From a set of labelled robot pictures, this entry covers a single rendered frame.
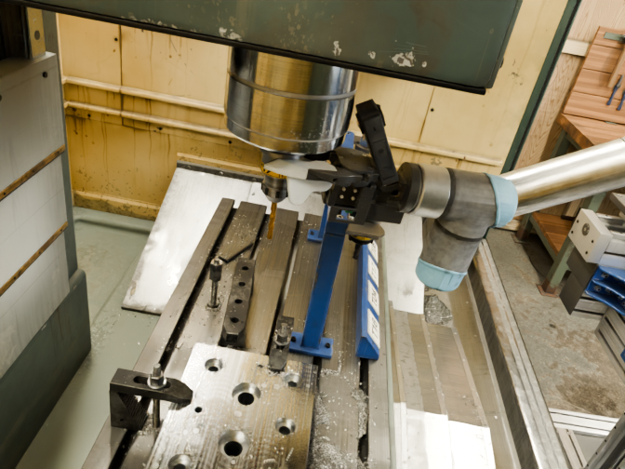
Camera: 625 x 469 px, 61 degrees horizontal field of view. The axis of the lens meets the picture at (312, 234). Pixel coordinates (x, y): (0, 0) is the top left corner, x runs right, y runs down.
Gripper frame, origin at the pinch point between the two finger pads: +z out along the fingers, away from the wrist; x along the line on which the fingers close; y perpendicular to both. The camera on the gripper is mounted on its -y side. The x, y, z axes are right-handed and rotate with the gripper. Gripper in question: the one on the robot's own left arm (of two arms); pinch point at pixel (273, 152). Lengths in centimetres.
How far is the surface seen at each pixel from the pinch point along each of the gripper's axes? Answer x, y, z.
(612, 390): 88, 132, -192
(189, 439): -12.9, 43.0, 5.7
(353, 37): -13.4, -18.7, -3.6
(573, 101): 223, 35, -198
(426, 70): -14.8, -17.4, -10.9
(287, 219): 70, 51, -17
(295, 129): -8.0, -6.6, -0.9
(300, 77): -7.9, -12.5, -0.3
